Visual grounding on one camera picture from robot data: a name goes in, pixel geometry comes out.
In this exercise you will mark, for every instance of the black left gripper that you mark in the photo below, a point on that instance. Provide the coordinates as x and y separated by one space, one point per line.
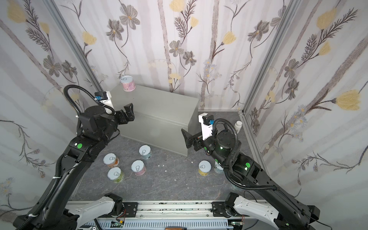
123 115

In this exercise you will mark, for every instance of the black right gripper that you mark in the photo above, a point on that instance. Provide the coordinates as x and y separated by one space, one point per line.
196 141

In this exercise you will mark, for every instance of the pink can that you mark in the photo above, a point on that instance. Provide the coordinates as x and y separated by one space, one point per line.
138 167
127 83

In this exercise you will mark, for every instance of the yellow can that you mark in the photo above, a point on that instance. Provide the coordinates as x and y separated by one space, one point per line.
204 168

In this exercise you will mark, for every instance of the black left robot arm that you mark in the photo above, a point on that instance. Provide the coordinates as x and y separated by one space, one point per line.
95 129

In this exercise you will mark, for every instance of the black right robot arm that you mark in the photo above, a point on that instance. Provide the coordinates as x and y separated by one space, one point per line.
219 139

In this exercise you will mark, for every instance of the grey metal cabinet counter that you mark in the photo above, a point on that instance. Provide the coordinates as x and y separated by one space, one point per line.
159 117

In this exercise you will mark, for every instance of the light blue can right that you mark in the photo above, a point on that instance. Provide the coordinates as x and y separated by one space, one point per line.
217 168

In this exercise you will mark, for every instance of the teal can near cabinet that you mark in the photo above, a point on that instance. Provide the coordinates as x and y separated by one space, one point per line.
145 152

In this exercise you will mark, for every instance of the white plastic bottle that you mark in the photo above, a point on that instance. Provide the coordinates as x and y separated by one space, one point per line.
238 126

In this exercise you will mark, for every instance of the orange can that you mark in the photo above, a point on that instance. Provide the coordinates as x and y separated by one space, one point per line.
111 160

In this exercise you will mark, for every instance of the green can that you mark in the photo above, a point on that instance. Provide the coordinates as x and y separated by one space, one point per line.
116 175

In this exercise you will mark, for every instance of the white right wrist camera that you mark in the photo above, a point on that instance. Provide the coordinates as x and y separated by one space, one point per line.
206 120

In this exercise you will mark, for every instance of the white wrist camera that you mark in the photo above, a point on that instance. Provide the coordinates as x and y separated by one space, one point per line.
105 99
206 120

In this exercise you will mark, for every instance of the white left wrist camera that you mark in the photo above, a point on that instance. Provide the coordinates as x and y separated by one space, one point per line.
105 99

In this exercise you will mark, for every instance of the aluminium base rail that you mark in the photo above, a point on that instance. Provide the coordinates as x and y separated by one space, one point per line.
169 215

